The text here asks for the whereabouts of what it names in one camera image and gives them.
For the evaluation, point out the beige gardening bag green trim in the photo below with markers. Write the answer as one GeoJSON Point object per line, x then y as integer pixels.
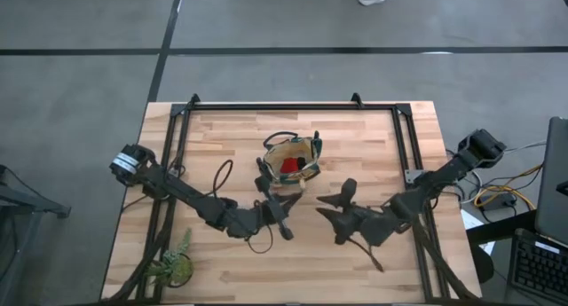
{"type": "Point", "coordinates": [275, 157]}

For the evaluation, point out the black keyboard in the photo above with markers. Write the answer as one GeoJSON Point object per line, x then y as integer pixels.
{"type": "Point", "coordinates": [539, 266]}

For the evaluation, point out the small green potted succulent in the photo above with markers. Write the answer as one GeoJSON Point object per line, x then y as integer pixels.
{"type": "Point", "coordinates": [173, 266]}

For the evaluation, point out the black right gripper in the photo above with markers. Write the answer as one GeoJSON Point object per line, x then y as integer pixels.
{"type": "Point", "coordinates": [377, 226]}

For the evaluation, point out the white paper sheet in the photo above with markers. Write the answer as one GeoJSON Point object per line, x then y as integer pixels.
{"type": "Point", "coordinates": [470, 219]}

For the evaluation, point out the grey metal bracket plate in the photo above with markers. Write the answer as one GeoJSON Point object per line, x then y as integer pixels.
{"type": "Point", "coordinates": [413, 176]}

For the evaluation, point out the black power adapter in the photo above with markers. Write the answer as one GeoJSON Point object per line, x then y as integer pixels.
{"type": "Point", "coordinates": [497, 202]}

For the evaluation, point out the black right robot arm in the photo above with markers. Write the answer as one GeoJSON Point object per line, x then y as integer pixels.
{"type": "Point", "coordinates": [448, 170]}

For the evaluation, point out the black metal stand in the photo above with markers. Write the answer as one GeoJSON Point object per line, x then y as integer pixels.
{"type": "Point", "coordinates": [26, 199]}

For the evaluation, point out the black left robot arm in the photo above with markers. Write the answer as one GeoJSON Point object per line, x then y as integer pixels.
{"type": "Point", "coordinates": [186, 193]}

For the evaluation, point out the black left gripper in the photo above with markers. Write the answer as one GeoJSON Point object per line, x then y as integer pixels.
{"type": "Point", "coordinates": [255, 219]}

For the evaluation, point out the grey laptop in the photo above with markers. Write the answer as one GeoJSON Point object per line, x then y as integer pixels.
{"type": "Point", "coordinates": [552, 182]}

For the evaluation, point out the black aluminium table frame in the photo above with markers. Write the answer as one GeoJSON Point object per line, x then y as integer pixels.
{"type": "Point", "coordinates": [399, 133]}

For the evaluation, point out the red garden tool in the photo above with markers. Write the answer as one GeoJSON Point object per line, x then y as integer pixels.
{"type": "Point", "coordinates": [289, 165]}

